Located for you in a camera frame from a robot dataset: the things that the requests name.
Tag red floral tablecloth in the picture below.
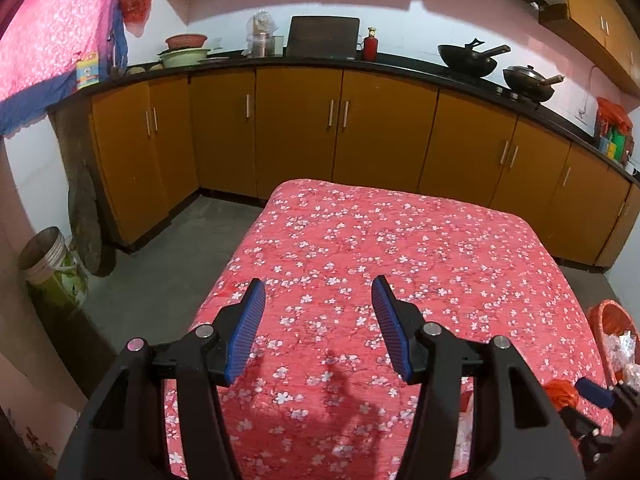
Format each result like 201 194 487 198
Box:
162 178 615 480

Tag red bag on counter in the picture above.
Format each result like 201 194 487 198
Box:
594 96 634 136

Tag red bottle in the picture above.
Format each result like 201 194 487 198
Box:
361 27 378 62

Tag red basin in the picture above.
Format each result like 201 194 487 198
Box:
165 34 207 50

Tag pink door curtain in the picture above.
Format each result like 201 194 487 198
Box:
1 0 128 136

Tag lidded black wok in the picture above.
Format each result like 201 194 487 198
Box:
502 65 565 103

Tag red lined waste basket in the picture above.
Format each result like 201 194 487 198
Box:
586 299 639 386

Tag jar in plastic bag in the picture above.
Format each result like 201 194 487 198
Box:
243 10 278 58

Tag dark cutting board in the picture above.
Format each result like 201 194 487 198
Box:
285 15 360 60

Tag lower wooden cabinets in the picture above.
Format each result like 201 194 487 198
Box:
49 66 640 271

